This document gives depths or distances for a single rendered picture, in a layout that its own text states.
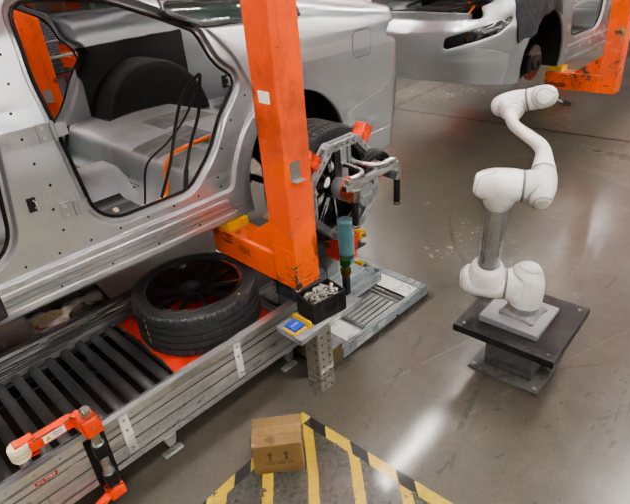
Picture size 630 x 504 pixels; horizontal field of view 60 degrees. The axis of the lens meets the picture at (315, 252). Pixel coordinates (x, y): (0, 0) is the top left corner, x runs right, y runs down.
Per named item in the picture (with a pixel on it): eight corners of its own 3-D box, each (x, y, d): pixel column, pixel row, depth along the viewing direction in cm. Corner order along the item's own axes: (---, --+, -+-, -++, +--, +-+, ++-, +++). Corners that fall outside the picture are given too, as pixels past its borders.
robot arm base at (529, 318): (551, 306, 276) (553, 297, 273) (532, 327, 262) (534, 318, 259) (517, 293, 287) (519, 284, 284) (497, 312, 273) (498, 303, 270)
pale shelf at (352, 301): (337, 291, 285) (337, 286, 283) (362, 303, 274) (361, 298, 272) (276, 331, 259) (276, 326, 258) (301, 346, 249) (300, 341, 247)
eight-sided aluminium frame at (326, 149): (371, 212, 327) (368, 123, 299) (379, 215, 322) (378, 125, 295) (307, 248, 294) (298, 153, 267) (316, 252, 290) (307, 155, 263)
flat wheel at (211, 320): (192, 276, 338) (184, 243, 326) (283, 298, 309) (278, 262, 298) (114, 339, 288) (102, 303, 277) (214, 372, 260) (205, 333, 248)
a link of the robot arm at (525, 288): (542, 314, 261) (550, 275, 250) (503, 308, 266) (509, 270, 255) (540, 295, 275) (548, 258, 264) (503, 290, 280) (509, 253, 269)
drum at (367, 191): (347, 193, 305) (345, 169, 298) (376, 202, 291) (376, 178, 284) (330, 201, 296) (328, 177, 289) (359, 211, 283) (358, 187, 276)
